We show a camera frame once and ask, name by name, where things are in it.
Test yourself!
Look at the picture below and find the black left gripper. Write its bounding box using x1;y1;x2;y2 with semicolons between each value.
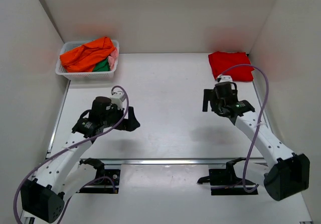
103;101;140;129

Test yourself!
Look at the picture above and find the orange t shirt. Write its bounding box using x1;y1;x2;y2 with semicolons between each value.
59;37;117;73

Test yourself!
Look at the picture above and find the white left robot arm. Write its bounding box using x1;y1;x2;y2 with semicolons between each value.
20;91;140;223

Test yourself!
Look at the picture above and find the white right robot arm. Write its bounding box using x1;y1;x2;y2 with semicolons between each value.
202;81;310;201

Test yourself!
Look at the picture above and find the folded red t shirt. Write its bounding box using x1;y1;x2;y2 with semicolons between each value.
208;52;254;82

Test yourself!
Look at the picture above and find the green t shirt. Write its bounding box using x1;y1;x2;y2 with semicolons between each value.
93;58;110;72

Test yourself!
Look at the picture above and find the pink t shirt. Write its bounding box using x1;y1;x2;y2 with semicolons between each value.
108;48;119;70

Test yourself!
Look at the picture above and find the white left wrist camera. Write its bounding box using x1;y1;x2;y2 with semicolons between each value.
110;90;126;110

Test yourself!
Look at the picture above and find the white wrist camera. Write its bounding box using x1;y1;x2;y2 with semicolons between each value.
110;90;126;110
216;75;233;82

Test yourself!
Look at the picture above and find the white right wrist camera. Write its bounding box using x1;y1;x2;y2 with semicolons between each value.
216;75;233;82

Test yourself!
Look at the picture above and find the aluminium table rail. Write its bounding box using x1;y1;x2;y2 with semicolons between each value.
46;80;273;166

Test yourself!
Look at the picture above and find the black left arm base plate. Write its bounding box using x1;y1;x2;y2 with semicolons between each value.
78;165;121;194

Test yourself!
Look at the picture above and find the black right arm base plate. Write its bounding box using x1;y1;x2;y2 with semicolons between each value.
197;157;258;196

